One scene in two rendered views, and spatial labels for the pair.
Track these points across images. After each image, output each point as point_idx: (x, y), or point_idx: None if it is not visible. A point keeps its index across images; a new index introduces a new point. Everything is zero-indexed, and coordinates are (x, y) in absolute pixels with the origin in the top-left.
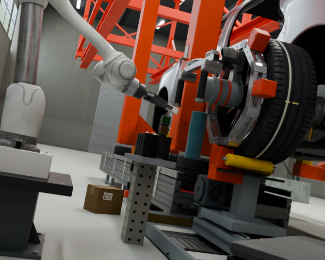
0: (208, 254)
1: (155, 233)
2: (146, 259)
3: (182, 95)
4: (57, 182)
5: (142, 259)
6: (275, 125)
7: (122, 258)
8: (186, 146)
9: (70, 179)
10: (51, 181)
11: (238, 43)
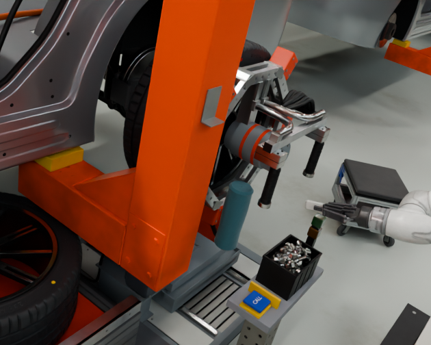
0: (251, 275)
1: (224, 341)
2: (281, 328)
3: (206, 187)
4: (419, 314)
5: (286, 330)
6: None
7: (306, 339)
8: (237, 237)
9: (389, 332)
10: (423, 320)
11: (271, 70)
